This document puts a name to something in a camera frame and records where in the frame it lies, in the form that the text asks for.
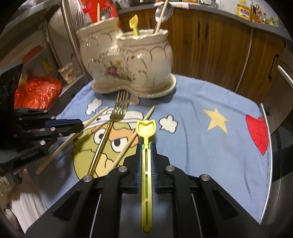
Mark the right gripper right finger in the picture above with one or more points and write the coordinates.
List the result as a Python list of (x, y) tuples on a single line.
[(200, 206)]

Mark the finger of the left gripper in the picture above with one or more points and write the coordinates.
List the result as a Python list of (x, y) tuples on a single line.
[(23, 151), (63, 126)]

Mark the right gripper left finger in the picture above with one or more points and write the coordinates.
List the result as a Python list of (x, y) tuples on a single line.
[(92, 207)]

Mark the wooden chopstick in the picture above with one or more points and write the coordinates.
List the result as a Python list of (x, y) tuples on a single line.
[(161, 17), (98, 12), (129, 143), (68, 141)]

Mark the silver fork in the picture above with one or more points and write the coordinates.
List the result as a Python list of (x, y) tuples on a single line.
[(82, 20)]

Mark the flower-shaped silver spoon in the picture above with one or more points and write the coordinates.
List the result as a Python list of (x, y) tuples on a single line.
[(105, 14)]

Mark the large silver spoon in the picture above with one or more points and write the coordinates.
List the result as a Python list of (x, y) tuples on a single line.
[(168, 13)]

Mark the red bag on shelf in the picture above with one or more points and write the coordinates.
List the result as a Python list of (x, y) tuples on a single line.
[(38, 92)]

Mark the plastic cup with straw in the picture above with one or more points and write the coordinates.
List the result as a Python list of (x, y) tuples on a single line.
[(68, 73)]

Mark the blue cartoon cloth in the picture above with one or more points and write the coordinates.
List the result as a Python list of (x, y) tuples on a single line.
[(201, 127)]

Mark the metal shelf rack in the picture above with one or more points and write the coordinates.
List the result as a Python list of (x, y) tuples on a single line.
[(29, 39)]

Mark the cream ceramic utensil holder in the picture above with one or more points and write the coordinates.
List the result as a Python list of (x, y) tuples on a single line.
[(116, 60)]

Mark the white plastic bag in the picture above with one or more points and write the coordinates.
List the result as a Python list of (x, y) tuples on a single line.
[(57, 21)]

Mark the hanging red plastic bag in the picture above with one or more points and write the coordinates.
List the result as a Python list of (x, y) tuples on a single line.
[(93, 6)]

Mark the wooden knife block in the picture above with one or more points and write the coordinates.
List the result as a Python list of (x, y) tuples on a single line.
[(254, 17)]

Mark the yellow oil bottle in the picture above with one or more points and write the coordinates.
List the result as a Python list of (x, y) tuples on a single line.
[(243, 12)]

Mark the steel oven handle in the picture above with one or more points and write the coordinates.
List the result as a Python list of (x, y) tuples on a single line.
[(269, 163)]

